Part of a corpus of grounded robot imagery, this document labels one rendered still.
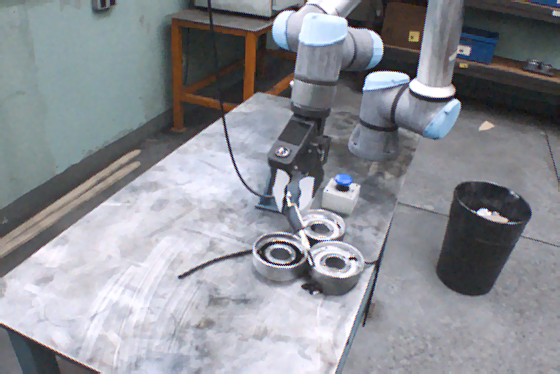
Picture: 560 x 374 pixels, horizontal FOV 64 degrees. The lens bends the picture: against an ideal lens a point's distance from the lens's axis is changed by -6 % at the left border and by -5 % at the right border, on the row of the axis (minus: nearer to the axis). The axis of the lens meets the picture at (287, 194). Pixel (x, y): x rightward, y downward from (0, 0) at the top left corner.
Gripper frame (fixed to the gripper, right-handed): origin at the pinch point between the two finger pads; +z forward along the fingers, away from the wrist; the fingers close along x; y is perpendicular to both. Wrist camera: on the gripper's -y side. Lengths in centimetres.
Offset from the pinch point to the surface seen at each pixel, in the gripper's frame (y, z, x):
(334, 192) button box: 19.7, 2.6, -3.6
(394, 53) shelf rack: 343, 3, 34
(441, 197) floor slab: 196, 64, -33
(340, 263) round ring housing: 0.6, 8.1, -11.4
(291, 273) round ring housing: -7.3, 8.4, -4.4
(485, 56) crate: 352, -10, -41
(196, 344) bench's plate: -26.8, 13.6, 3.4
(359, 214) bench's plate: 21.4, 6.9, -10.0
